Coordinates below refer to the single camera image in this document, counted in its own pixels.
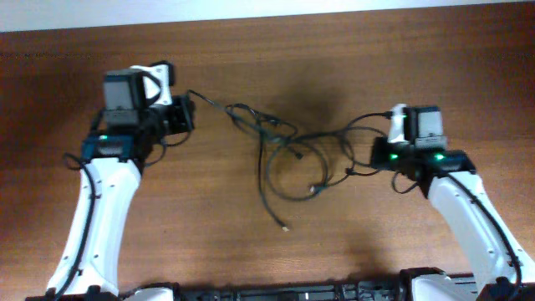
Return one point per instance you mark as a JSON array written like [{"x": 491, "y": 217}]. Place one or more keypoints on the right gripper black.
[{"x": 379, "y": 145}]

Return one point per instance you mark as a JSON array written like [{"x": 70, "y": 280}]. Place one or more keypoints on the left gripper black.
[{"x": 185, "y": 108}]

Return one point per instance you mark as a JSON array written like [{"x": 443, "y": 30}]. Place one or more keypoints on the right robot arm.
[{"x": 416, "y": 147}]

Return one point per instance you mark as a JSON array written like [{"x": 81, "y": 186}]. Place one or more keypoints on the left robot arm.
[{"x": 140, "y": 111}]

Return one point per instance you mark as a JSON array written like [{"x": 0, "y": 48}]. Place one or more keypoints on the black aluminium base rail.
[{"x": 292, "y": 292}]

